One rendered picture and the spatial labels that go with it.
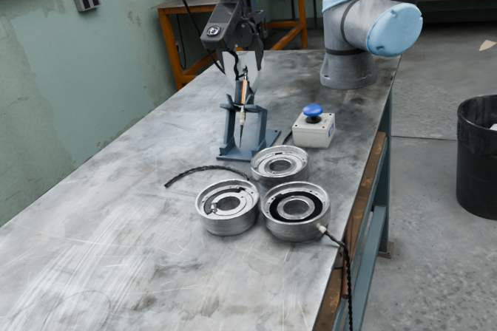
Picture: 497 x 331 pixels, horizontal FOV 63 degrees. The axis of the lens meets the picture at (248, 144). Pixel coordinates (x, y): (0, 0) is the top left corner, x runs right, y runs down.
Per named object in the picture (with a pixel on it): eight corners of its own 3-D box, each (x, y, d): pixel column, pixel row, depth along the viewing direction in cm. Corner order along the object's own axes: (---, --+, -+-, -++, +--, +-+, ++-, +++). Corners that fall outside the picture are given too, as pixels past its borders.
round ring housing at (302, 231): (251, 222, 66) (247, 202, 64) (299, 193, 71) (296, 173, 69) (295, 256, 58) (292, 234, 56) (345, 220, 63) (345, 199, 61)
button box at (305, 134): (328, 148, 82) (326, 127, 79) (293, 146, 85) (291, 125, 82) (336, 129, 88) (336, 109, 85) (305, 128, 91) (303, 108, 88)
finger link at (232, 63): (249, 84, 89) (248, 42, 84) (238, 94, 84) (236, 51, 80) (236, 83, 90) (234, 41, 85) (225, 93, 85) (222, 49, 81)
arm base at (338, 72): (328, 68, 120) (325, 35, 115) (381, 68, 114) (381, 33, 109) (313, 89, 109) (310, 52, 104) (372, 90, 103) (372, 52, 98)
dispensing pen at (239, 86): (228, 145, 82) (236, 63, 82) (237, 146, 86) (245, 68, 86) (239, 146, 81) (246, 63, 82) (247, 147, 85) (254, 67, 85)
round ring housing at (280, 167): (313, 192, 70) (312, 172, 68) (253, 199, 71) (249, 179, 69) (307, 159, 79) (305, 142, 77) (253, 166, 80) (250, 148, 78)
